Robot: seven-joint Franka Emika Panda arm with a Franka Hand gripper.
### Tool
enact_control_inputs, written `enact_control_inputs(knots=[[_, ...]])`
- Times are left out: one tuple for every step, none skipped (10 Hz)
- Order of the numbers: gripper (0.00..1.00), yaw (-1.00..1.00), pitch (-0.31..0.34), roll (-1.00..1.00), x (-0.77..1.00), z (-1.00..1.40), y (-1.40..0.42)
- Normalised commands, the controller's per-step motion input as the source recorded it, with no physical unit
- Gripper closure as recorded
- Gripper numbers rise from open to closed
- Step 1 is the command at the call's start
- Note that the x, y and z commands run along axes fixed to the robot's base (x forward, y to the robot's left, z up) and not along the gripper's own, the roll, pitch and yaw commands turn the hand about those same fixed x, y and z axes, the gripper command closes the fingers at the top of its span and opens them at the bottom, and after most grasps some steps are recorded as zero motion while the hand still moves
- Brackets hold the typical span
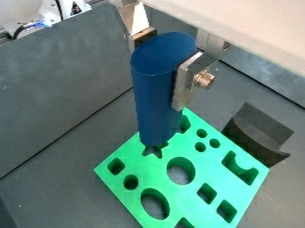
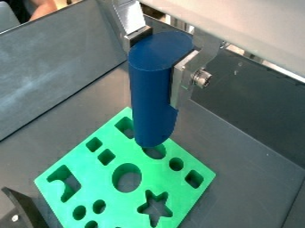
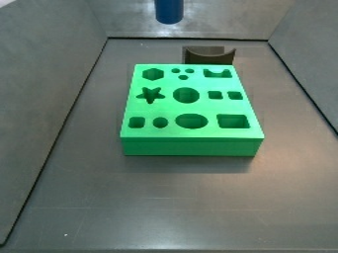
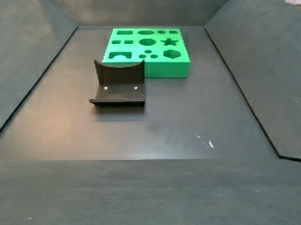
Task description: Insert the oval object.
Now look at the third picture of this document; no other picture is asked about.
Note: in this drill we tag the blue oval peg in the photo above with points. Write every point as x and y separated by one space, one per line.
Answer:
168 11

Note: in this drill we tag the dark curved holder block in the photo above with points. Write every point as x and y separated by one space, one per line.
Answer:
207 55

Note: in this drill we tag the green shape sorter block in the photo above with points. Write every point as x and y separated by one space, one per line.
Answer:
188 109

